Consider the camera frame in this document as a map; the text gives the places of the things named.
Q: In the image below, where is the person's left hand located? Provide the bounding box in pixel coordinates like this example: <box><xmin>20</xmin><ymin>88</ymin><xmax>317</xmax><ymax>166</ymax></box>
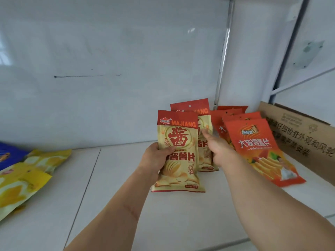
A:
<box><xmin>137</xmin><ymin>142</ymin><xmax>176</xmax><ymax>178</ymax></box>

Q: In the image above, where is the person's right hand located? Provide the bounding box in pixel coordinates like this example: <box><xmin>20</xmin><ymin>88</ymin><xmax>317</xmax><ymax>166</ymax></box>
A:
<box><xmin>202</xmin><ymin>128</ymin><xmax>238</xmax><ymax>168</ymax></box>

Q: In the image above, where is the beige red-top chip packet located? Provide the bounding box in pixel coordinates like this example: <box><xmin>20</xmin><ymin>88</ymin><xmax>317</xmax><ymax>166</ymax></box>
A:
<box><xmin>151</xmin><ymin>110</ymin><xmax>206</xmax><ymax>193</ymax></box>
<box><xmin>170</xmin><ymin>98</ymin><xmax>219</xmax><ymax>172</ymax></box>

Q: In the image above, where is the person's right forearm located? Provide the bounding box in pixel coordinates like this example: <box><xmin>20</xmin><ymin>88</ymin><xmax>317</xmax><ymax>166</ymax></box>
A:
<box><xmin>221</xmin><ymin>154</ymin><xmax>335</xmax><ymax>251</ymax></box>

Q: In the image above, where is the person's left forearm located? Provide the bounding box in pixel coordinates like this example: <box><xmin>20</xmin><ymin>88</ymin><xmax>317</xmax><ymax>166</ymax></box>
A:
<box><xmin>64</xmin><ymin>166</ymin><xmax>161</xmax><ymax>251</ymax></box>

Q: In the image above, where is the orange chip packet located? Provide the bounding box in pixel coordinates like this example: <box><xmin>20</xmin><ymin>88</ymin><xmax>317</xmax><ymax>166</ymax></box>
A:
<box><xmin>210</xmin><ymin>108</ymin><xmax>243</xmax><ymax>141</ymax></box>
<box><xmin>222</xmin><ymin>111</ymin><xmax>262</xmax><ymax>123</ymax></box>
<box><xmin>217</xmin><ymin>105</ymin><xmax>249</xmax><ymax>114</ymax></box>
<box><xmin>224</xmin><ymin>118</ymin><xmax>307</xmax><ymax>188</ymax></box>

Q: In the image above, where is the brown cardboard box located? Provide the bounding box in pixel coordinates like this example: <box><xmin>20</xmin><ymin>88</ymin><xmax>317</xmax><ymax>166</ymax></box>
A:
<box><xmin>258</xmin><ymin>101</ymin><xmax>335</xmax><ymax>186</ymax></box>

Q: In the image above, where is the yellow snack packet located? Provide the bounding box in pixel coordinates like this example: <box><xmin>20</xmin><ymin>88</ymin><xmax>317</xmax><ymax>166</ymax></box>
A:
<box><xmin>0</xmin><ymin>162</ymin><xmax>53</xmax><ymax>222</ymax></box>
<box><xmin>23</xmin><ymin>149</ymin><xmax>72</xmax><ymax>176</ymax></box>

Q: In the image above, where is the blue snack packet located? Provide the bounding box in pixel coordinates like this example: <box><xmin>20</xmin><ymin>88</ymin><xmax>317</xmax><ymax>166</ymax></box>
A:
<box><xmin>0</xmin><ymin>142</ymin><xmax>30</xmax><ymax>172</ymax></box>

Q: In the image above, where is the metal shelf upright post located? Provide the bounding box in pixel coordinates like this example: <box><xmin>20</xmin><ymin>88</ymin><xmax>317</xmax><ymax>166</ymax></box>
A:
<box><xmin>213</xmin><ymin>0</ymin><xmax>235</xmax><ymax>111</ymax></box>

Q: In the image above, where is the white shelf frame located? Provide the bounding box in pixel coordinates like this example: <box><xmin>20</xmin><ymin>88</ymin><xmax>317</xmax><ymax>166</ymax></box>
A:
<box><xmin>269</xmin><ymin>0</ymin><xmax>335</xmax><ymax>96</ymax></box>

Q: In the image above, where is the white wall mounting plate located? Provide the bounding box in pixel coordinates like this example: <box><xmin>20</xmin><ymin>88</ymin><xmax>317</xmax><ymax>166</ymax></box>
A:
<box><xmin>293</xmin><ymin>40</ymin><xmax>325</xmax><ymax>70</ymax></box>

